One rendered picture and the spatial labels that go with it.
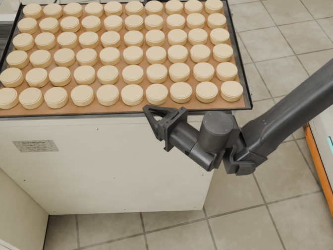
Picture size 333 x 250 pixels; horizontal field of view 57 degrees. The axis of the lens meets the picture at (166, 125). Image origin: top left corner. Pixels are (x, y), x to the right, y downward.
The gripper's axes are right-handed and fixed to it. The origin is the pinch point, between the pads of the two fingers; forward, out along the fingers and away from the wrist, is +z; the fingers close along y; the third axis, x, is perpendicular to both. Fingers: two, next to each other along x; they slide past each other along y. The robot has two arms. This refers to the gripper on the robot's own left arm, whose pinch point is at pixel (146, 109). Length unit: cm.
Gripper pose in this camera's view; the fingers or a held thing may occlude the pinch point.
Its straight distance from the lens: 70.4
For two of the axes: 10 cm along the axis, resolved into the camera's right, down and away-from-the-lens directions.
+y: 0.1, 5.6, 8.3
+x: 6.7, -6.2, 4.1
